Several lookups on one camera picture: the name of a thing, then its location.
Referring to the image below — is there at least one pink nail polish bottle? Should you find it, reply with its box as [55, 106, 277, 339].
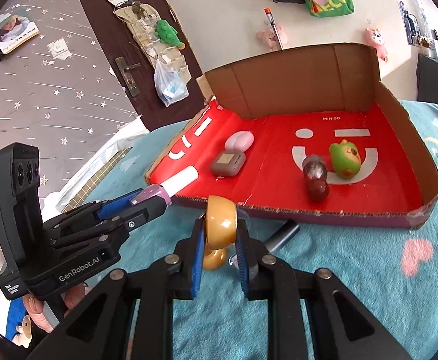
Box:
[130, 166, 198, 206]

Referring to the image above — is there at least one amber ring dish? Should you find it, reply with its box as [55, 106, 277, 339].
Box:
[203, 246, 227, 271]

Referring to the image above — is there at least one amber disc lid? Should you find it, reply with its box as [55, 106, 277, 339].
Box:
[205, 196, 237, 250]

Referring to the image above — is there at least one taupe square compact case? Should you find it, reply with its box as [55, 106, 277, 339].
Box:
[211, 150, 246, 177]

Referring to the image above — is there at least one dark red bead bracelet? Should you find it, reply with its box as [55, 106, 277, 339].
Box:
[306, 179, 331, 204]

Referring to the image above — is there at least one pink earbuds case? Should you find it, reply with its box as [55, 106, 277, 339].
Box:
[225, 131, 254, 153]

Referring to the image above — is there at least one glittery dark jar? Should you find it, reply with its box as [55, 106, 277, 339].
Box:
[302, 154, 328, 181]

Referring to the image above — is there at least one green capybara squishy toy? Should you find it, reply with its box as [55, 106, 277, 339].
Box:
[329, 140, 362, 180]

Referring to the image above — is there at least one person's left hand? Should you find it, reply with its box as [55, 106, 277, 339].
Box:
[22, 283, 91, 333]

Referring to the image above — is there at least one teal fluffy blanket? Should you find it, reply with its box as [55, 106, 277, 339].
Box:
[53, 98, 438, 360]

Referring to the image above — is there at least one clear glass cup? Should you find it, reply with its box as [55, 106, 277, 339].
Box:
[228, 209, 269, 267]

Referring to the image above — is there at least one white plastic bag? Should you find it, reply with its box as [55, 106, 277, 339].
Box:
[154, 60, 189, 107]

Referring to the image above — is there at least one dark brown door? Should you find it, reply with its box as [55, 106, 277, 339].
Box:
[80, 0, 204, 130]

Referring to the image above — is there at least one green crocodile plush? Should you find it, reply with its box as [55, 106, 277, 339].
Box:
[155, 19, 186, 50]

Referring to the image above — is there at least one cardboard tray red lining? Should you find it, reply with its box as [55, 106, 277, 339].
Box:
[145, 43, 438, 228]

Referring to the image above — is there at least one hanging fabric organizer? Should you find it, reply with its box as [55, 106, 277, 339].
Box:
[114, 1, 191, 83]

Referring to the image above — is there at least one pink pig plush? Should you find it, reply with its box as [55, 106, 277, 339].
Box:
[256, 24, 288, 51]

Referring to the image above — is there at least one orange capped tube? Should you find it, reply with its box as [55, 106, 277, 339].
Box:
[264, 7, 284, 50]

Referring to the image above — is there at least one brass door handle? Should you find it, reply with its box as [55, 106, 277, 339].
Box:
[115, 56, 141, 98]

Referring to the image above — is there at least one pink plush on wall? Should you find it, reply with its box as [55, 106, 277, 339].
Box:
[365, 28, 388, 63]

